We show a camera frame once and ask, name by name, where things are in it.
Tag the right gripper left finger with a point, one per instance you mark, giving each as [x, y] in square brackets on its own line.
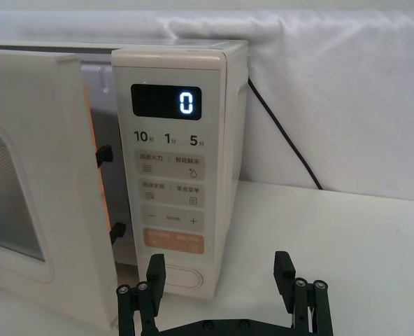
[137, 308]

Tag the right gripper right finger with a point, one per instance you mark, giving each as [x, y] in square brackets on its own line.
[308, 308]

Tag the cream oven door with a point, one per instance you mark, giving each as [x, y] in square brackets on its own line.
[42, 168]

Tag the white table cloth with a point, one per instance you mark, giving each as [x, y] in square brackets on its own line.
[333, 238]

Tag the oven control panel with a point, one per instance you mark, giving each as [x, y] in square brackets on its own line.
[168, 168]

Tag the cream microwave oven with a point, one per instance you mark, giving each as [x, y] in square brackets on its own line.
[235, 140]

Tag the white curtain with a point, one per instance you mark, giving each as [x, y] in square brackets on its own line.
[350, 105]

